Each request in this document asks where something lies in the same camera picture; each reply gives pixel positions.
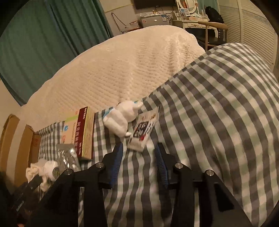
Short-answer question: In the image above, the grey checkered bedsheet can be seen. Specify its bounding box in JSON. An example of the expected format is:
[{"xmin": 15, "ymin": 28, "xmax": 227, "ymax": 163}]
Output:
[{"xmin": 35, "ymin": 42, "xmax": 279, "ymax": 227}]

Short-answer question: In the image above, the wooden chair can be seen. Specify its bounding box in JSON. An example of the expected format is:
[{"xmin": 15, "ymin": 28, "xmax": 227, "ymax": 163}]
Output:
[{"xmin": 197, "ymin": 21, "xmax": 228, "ymax": 51}]

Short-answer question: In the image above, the red and cream medicine box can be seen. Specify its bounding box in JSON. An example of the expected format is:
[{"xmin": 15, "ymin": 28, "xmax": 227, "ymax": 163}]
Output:
[{"xmin": 61, "ymin": 106, "xmax": 95, "ymax": 160}]

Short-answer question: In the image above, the black and white snack packet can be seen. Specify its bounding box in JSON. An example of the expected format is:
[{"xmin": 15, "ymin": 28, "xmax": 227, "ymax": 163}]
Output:
[{"xmin": 127, "ymin": 107, "xmax": 159, "ymax": 152}]

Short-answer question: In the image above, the cream satin scrunchie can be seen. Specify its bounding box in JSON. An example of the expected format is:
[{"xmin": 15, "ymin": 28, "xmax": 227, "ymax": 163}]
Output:
[{"xmin": 25, "ymin": 158, "xmax": 57, "ymax": 192}]

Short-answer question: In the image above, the brown cardboard box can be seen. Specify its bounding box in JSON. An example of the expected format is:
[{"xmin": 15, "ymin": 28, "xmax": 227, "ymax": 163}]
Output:
[{"xmin": 1, "ymin": 114, "xmax": 41, "ymax": 193}]

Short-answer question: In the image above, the white oval vanity mirror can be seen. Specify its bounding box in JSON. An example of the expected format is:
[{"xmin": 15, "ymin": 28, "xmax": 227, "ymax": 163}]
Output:
[{"xmin": 176, "ymin": 0, "xmax": 198, "ymax": 14}]

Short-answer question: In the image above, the teal curtain left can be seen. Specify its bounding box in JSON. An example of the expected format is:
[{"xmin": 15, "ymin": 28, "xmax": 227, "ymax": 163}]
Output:
[{"xmin": 1, "ymin": 1, "xmax": 112, "ymax": 105}]

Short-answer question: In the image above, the silver foil blister pack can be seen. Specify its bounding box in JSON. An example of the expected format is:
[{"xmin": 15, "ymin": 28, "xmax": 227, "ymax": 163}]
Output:
[{"xmin": 56, "ymin": 144, "xmax": 81, "ymax": 174}]

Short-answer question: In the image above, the grey mini fridge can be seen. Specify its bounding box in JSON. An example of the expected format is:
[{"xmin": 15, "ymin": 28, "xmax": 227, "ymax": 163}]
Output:
[{"xmin": 140, "ymin": 15, "xmax": 169, "ymax": 28}]

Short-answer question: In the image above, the white louvered wardrobe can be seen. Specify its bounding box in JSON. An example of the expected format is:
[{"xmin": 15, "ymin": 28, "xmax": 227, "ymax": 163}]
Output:
[{"xmin": 218, "ymin": 0, "xmax": 278, "ymax": 71}]

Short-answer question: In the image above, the white dressing table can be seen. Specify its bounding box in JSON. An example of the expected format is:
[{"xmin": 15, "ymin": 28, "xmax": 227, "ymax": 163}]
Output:
[{"xmin": 172, "ymin": 13, "xmax": 209, "ymax": 36}]

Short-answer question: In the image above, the black wall television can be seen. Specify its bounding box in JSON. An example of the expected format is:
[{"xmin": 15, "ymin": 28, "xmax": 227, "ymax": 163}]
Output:
[{"xmin": 133, "ymin": 0, "xmax": 176, "ymax": 9}]

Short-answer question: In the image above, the cream quilted blanket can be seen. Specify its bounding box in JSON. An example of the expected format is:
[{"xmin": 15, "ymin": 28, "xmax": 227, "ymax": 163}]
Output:
[{"xmin": 17, "ymin": 25, "xmax": 205, "ymax": 131}]

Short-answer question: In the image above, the black backpack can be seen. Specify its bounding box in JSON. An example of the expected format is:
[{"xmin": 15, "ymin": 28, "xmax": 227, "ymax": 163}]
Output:
[{"xmin": 205, "ymin": 6, "xmax": 224, "ymax": 23}]

